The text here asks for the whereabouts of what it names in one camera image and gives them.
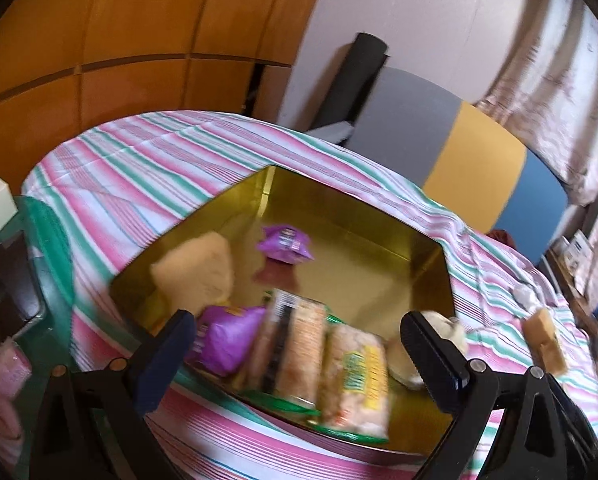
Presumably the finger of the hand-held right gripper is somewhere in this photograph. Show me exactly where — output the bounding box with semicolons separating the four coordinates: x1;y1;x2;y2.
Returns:
546;375;598;467

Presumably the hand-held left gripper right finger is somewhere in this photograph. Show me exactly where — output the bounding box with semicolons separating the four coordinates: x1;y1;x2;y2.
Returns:
400;310;574;480

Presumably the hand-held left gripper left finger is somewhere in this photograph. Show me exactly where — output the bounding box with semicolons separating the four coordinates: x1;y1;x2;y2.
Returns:
29;310;197;480

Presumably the white round bun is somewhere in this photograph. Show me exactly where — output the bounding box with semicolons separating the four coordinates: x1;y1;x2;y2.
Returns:
389;311;467;390

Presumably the large purple snack packet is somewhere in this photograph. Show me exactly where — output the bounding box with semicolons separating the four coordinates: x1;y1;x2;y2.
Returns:
186;305;267;377

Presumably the yellow label rice cracker packet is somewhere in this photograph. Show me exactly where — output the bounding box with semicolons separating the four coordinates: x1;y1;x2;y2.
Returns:
319;324;391;443

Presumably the gold metal tin box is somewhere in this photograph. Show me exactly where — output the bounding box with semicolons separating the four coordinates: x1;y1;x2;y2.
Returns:
110;165;454;456

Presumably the clear plastic wrap ball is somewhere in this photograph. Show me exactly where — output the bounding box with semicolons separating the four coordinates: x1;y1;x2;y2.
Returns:
513;284;542;311

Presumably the orange rice cracker packet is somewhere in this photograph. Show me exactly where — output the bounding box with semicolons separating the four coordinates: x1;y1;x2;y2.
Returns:
239;290;327;408

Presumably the small purple snack packet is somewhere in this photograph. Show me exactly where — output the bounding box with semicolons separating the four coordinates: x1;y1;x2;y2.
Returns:
256;225;316;264

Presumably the wooden shelf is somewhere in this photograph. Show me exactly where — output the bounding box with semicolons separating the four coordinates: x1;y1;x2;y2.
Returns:
541;230;598;366

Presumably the pink plastic bag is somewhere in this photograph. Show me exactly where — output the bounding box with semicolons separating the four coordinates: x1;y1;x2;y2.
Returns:
0;337;32;401

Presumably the green glass side table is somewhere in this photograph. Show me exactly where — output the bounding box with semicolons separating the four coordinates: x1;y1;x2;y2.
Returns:
0;195;80;376

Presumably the white carton box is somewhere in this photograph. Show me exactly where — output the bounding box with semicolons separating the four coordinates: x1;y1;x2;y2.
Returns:
554;232;592;276

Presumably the pink green striped tablecloth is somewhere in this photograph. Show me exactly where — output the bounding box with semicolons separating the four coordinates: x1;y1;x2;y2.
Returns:
22;110;598;480

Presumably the grey yellow blue chair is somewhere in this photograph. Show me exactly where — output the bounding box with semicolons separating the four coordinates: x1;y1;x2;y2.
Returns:
346;67;570;263

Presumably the pink patterned curtain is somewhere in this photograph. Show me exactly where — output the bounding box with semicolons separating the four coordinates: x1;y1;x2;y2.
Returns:
474;0;598;206

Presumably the black rolled mat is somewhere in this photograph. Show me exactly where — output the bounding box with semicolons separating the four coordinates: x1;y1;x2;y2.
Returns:
306;32;390;131

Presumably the wooden panelled wardrobe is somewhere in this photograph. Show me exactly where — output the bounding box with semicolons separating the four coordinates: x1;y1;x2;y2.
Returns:
0;0;332;196

